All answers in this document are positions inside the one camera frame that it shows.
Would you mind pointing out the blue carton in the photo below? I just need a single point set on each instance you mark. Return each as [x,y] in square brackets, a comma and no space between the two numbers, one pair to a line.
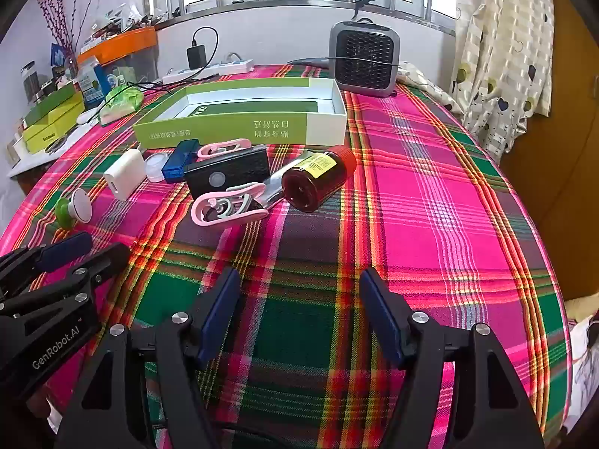
[96,84]

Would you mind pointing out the dark green flat box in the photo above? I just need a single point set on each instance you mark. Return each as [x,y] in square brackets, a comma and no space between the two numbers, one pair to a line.
[47,105]

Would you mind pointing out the white power strip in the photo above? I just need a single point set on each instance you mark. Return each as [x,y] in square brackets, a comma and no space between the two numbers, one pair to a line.
[220,68]

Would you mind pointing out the green spool with white cap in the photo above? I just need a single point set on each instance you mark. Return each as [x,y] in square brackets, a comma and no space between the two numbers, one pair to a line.
[63,210]

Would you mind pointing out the green and white cardboard box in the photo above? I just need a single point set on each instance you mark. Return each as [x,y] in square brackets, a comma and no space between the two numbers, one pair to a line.
[234,131]

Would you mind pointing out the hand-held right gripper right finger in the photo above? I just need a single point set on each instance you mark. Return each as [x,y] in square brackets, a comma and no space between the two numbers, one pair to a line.
[381,318]

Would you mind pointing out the white side table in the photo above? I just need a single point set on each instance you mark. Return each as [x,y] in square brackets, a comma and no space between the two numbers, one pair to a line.
[28,161]

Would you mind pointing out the brown bottle with red cap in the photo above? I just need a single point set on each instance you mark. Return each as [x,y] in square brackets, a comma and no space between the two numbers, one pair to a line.
[309,187]

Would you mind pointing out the clear bin with orange lid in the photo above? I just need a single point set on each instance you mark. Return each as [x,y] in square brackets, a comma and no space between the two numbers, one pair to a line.
[121,42]

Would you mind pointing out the black hook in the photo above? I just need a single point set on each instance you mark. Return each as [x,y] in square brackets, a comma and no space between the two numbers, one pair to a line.
[360,2]

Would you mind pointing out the dried flower branches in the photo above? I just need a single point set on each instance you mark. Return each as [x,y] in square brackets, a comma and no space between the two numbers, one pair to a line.
[63,37]

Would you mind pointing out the black jar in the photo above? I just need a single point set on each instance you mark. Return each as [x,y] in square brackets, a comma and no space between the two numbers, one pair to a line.
[30,82]

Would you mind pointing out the white rounded object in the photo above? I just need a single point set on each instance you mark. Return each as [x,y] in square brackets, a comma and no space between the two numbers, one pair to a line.
[86,118]

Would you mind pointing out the wooden wardrobe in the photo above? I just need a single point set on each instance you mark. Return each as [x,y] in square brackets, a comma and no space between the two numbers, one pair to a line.
[561,173]

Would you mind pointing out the grey fan heater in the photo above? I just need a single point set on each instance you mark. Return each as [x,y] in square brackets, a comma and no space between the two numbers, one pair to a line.
[365,56]

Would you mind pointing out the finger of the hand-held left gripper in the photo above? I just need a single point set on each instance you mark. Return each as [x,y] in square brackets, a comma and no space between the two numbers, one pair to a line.
[65,250]
[110,259]

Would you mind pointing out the patterned cream curtain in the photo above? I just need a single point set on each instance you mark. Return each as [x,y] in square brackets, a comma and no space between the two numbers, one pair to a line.
[496,56]

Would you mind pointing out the black cylinder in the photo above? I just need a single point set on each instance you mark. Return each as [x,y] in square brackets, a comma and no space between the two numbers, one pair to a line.
[234,168]

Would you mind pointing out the green tissue pack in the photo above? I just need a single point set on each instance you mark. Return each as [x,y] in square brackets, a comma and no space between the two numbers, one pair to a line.
[119,103]

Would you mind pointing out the pink green plaid tablecloth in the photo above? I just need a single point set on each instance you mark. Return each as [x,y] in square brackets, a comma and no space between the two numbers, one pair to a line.
[421,196]

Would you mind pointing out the white charger plug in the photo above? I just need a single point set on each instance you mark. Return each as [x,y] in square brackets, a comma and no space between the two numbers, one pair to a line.
[124,173]

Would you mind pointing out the black charger adapter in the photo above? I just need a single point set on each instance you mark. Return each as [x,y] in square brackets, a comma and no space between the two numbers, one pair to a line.
[196,58]

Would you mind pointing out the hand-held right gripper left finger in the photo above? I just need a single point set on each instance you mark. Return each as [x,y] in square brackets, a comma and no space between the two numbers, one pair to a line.
[220,313]

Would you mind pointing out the silver case with black end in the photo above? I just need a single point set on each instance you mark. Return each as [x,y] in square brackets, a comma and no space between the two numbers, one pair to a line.
[274,187]

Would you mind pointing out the lime green flat box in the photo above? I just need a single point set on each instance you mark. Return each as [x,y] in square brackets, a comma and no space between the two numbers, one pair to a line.
[51,128]

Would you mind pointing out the blue translucent usb tester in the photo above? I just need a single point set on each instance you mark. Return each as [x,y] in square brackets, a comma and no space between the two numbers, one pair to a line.
[175,166]

